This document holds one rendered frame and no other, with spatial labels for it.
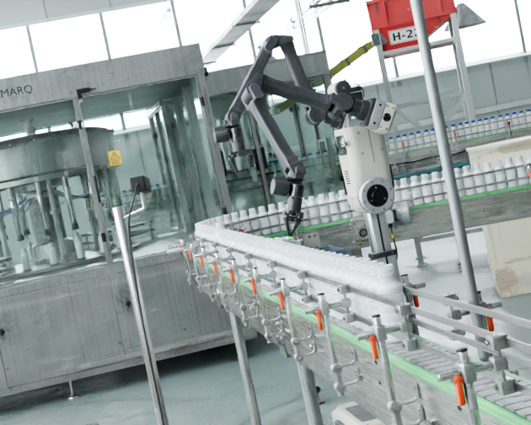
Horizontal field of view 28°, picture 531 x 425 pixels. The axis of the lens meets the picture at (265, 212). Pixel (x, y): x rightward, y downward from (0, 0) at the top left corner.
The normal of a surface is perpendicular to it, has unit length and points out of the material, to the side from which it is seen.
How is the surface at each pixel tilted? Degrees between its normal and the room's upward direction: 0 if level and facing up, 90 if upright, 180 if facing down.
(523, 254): 90
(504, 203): 92
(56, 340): 90
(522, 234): 90
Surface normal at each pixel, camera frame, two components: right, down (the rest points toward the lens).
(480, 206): -0.12, 0.08
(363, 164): 0.22, 0.20
